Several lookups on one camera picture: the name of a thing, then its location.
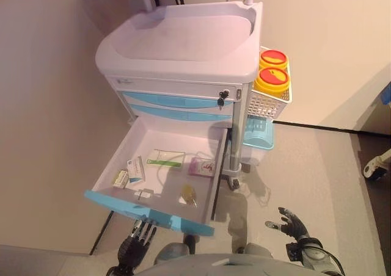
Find clear bottle yellow capsules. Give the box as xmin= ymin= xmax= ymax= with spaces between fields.
xmin=180 ymin=184 xmax=199 ymax=208

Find blue white medicine box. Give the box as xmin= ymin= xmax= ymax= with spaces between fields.
xmin=126 ymin=154 xmax=146 ymax=184

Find grey robot body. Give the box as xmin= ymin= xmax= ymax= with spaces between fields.
xmin=154 ymin=234 xmax=309 ymax=276

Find pink medicine box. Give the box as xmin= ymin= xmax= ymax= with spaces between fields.
xmin=187 ymin=157 xmax=216 ymax=178

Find left robot hand black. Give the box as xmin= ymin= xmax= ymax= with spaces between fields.
xmin=117 ymin=219 xmax=158 ymax=268

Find blue front cart drawer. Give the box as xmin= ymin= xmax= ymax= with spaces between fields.
xmin=84 ymin=117 xmax=228 ymax=237
xmin=120 ymin=90 xmax=235 ymax=109
xmin=128 ymin=104 xmax=233 ymax=123

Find light blue waste bin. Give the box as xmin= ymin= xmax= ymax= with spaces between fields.
xmin=243 ymin=115 xmax=275 ymax=151

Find right robot hand black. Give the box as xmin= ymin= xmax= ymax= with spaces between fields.
xmin=265 ymin=207 xmax=311 ymax=239

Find yellow sharps container red lid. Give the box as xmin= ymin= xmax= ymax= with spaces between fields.
xmin=253 ymin=67 xmax=291 ymax=96
xmin=258 ymin=49 xmax=290 ymax=71

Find clear plastic side bin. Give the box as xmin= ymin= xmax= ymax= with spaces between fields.
xmin=241 ymin=146 xmax=264 ymax=167

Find clear thin tubing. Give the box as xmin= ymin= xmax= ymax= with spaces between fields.
xmin=156 ymin=151 xmax=214 ymax=195

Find green white flat packet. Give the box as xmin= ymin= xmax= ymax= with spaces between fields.
xmin=145 ymin=148 xmax=186 ymax=170

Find white medical cart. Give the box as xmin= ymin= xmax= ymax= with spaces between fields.
xmin=95 ymin=0 xmax=264 ymax=191

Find black keys in lock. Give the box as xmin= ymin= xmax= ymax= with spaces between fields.
xmin=217 ymin=89 xmax=231 ymax=112

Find white wire side basket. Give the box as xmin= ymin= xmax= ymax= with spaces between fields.
xmin=246 ymin=46 xmax=293 ymax=125

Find small white wrapped item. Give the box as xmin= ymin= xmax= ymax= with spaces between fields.
xmin=134 ymin=189 xmax=154 ymax=202

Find small green white medicine box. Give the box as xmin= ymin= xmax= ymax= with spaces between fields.
xmin=111 ymin=169 xmax=130 ymax=189

